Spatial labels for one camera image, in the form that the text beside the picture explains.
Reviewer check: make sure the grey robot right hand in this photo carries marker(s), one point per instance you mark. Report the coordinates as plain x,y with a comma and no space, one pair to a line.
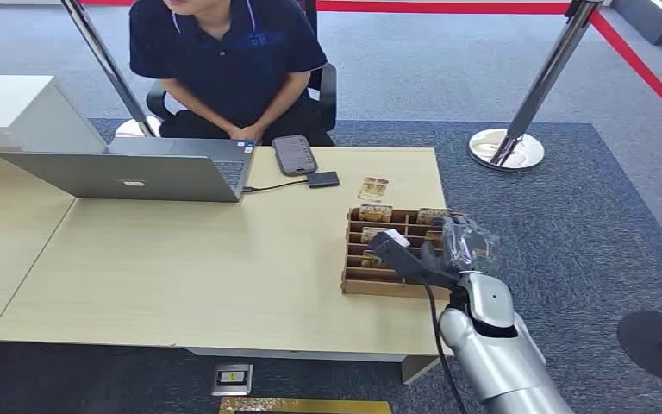
468,245

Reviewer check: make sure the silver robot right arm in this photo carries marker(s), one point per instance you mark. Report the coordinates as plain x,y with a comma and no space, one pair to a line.
502,354

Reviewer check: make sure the gold patterned card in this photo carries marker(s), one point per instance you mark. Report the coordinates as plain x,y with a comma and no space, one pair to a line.
373,190
375,213
370,260
372,233
432,216

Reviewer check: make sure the wooden card organizer box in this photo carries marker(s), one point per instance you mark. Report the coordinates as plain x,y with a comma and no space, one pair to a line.
376,280

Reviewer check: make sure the black card reader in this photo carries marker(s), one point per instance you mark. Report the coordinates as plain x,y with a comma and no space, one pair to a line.
323,179

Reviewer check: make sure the person's hand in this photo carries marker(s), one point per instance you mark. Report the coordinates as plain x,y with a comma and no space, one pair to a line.
248,133

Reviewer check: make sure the person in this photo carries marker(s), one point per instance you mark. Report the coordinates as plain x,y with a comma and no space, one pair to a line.
234,63

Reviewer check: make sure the dark blue carpet rug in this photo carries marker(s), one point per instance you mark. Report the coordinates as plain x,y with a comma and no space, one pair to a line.
571,211

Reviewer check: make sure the smartphone in dark case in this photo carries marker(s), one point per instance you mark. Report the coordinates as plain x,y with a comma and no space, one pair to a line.
294,155

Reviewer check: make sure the black office chair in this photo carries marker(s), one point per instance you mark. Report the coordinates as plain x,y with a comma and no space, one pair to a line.
325,94

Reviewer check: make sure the black round stand base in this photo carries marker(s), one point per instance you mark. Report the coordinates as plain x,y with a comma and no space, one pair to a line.
656,348

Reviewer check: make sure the gold floor strip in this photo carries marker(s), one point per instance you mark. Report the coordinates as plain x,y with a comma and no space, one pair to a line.
308,407

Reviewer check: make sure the red barrier belt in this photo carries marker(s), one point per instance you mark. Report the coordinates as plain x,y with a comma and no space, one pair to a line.
439,7
645,74

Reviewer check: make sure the light wooden desk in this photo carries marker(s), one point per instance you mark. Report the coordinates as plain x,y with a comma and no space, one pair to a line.
5,240
222,268

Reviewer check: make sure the silver floor socket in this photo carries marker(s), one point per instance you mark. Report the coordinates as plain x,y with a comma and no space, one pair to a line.
232,379

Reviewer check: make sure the grey display platform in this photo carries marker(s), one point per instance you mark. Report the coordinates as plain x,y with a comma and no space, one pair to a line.
659,20

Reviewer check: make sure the silver laptop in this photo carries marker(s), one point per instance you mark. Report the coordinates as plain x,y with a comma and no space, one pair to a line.
137,177

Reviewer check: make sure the white cabinet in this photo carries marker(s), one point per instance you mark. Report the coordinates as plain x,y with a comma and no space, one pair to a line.
17,114

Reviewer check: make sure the chrome stanchion post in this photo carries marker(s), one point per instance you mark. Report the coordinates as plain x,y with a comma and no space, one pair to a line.
105,63
536,85

